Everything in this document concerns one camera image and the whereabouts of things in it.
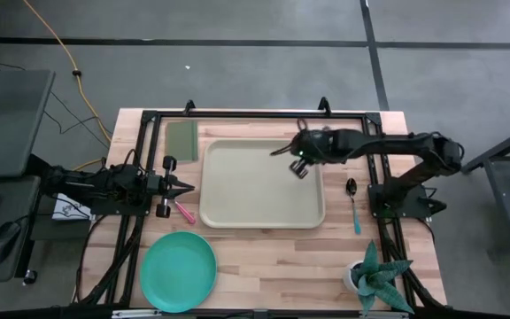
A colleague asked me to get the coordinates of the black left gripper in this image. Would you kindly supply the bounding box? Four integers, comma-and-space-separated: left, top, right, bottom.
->
147, 154, 196, 219

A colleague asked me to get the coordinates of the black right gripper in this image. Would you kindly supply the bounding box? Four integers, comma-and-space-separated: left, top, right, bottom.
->
270, 128, 336, 180

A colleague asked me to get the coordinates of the pink-handled metal fork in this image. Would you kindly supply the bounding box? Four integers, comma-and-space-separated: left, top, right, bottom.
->
173, 198, 197, 225

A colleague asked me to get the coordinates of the teal-handled metal spoon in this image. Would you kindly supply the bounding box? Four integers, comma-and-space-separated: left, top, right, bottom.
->
345, 177, 363, 236

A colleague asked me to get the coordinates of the teal round plate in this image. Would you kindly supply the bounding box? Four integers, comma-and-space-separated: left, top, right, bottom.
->
139, 230, 219, 314

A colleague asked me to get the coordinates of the beige plastic tray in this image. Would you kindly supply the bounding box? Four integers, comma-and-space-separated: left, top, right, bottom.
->
198, 138, 327, 230

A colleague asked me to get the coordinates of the white printed box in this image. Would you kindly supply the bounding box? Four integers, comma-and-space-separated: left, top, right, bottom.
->
50, 192, 93, 222

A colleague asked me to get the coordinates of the white plant pot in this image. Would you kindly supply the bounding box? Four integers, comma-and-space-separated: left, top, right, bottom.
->
342, 260, 367, 293

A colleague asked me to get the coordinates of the green spiky succulent plant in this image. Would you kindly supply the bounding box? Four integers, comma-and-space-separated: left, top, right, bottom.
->
350, 240, 415, 316

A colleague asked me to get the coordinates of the dark grey desk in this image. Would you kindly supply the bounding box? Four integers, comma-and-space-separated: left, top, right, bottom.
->
0, 68, 56, 179
0, 175, 43, 284

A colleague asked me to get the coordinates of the black computer mouse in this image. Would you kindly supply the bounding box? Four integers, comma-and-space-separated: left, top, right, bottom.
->
0, 220, 22, 265

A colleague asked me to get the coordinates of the black metal side table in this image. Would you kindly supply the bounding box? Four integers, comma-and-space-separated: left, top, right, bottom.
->
460, 119, 510, 249

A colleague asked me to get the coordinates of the black aluminium rig frame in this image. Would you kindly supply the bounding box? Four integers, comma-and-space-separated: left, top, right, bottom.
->
77, 96, 449, 311

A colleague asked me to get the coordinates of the thin black floor cable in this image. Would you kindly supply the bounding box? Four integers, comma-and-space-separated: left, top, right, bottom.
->
0, 55, 111, 150

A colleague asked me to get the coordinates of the silver metal bracket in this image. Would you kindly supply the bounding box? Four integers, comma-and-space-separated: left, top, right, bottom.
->
359, 311, 410, 319
112, 309, 163, 319

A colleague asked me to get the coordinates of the yellow extension cable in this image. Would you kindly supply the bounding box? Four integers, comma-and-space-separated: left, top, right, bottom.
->
21, 0, 114, 173

